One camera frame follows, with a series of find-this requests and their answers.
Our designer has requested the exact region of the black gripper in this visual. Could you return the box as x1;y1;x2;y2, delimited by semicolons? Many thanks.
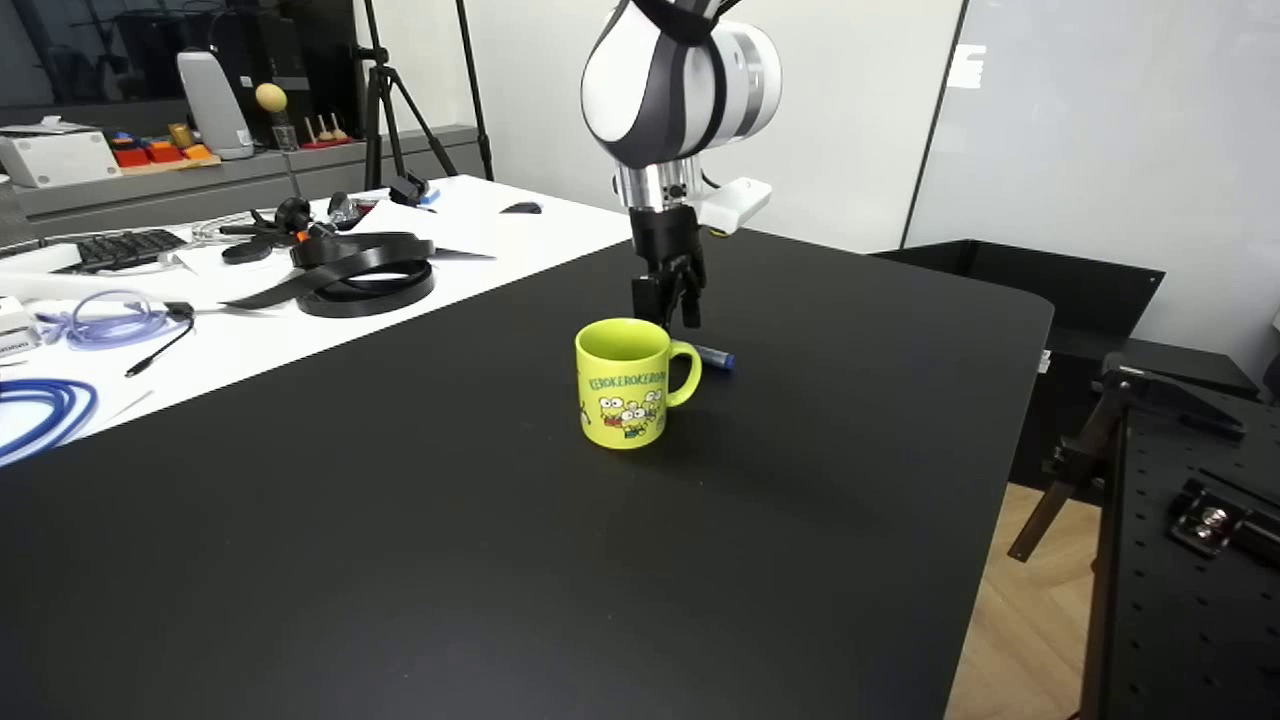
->
630;201;709;334

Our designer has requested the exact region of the yellow-green cartoon mug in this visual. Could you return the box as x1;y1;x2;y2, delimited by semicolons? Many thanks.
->
571;316;709;455

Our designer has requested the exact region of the black ball stand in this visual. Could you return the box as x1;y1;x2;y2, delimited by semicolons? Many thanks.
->
217;111;353;269

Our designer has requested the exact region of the white table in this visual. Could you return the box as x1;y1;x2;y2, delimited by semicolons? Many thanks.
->
0;173;638;455

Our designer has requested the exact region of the grey low cabinet counter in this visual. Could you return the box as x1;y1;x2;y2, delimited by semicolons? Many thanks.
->
0;123;490;253

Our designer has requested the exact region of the red orange block set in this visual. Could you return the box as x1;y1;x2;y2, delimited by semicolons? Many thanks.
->
107;119;225;173

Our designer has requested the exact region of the black keyboard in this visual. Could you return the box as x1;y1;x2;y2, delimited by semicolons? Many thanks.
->
58;222;193;277

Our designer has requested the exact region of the metal clamp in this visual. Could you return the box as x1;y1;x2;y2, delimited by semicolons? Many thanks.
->
1168;467;1280;565

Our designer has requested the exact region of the black perforated bench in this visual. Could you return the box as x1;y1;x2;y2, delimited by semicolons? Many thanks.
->
1078;334;1280;720

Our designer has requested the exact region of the dark glass window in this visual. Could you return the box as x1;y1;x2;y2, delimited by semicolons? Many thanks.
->
0;0;365;134

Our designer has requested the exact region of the small white box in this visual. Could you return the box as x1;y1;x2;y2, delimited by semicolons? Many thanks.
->
0;119;125;190

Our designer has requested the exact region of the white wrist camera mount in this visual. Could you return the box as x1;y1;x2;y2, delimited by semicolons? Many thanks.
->
694;173;777;237

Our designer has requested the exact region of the black overhead frame stand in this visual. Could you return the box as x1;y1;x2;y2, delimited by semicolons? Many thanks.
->
454;0;498;182

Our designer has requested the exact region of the black coiled cable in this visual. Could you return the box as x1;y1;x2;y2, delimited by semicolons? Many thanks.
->
294;227;441;319

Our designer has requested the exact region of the black camera tripod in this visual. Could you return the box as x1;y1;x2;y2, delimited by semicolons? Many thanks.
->
353;0;465;190

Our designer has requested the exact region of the white wall switch plate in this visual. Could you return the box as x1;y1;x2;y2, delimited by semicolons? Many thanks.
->
952;41;994;97

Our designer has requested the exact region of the clear coiled cable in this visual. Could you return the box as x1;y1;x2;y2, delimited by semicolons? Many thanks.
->
34;282;183;353

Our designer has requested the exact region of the blue coiled cable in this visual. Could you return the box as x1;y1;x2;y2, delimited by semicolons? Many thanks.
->
0;377;105;471

